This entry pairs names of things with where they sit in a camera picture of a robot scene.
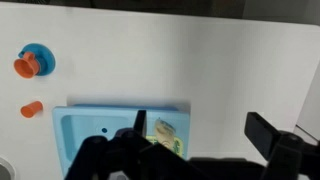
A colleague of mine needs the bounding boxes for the small orange cup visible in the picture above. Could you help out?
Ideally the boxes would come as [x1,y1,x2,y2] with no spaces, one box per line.
[20,100,44,119]

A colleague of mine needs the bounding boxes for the orange teacup with handle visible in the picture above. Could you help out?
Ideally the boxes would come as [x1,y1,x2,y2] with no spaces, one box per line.
[13,51,41,80]

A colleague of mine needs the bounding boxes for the yellow-green dish rack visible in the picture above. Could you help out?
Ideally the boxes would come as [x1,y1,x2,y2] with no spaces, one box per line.
[146,133,186,158]

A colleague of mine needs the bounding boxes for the light blue toy sink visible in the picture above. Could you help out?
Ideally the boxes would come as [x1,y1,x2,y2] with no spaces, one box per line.
[52,104,191,178]

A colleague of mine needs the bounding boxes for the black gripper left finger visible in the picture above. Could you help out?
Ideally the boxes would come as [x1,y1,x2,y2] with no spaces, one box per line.
[64,109,201,180]

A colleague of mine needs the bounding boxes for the blue saucer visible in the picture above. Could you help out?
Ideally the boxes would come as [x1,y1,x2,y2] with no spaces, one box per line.
[18,43,57,77]

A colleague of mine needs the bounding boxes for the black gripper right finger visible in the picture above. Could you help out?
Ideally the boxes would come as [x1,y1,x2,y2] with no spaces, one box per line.
[244,111,320,180]

